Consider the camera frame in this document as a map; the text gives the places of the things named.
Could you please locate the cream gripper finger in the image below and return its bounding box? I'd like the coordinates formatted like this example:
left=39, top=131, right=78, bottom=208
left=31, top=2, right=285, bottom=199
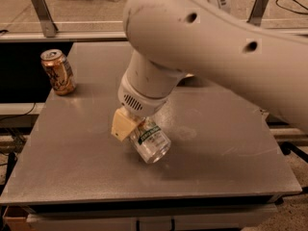
left=112, top=108, right=143, bottom=141

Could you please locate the metal bracket post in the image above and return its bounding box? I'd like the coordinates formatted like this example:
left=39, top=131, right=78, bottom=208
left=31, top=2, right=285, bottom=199
left=31, top=0, right=58, bottom=38
left=247, top=0, right=269, bottom=26

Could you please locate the left metal bracket post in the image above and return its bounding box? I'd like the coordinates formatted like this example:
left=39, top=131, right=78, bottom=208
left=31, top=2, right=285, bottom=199
left=31, top=0, right=58, bottom=38

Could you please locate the right metal bracket post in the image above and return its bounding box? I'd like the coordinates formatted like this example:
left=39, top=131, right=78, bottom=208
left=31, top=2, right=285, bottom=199
left=247, top=0, right=269, bottom=26

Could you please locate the silver green 7up can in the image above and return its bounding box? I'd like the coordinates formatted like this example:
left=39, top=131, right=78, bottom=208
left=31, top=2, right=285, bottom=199
left=129, top=117, right=171, bottom=164

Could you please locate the cardboard box corner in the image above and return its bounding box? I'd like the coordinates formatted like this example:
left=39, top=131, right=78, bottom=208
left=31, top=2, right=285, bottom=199
left=3, top=206, right=33, bottom=231

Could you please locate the black cable at left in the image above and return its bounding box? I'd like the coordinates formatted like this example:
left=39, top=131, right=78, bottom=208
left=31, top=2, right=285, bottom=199
left=0, top=101, right=38, bottom=121

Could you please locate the orange soda can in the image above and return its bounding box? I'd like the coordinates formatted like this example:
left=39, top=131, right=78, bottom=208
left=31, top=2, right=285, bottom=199
left=40, top=49, right=76, bottom=95

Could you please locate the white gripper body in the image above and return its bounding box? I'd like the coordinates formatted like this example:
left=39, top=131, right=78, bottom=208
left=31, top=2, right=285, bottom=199
left=118, top=75, right=167, bottom=117

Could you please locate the brown chip bag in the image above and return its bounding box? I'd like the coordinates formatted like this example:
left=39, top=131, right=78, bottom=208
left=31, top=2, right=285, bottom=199
left=185, top=73, right=194, bottom=78

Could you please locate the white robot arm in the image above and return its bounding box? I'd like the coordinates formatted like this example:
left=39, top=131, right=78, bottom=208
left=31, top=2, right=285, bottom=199
left=118, top=0, right=308, bottom=133

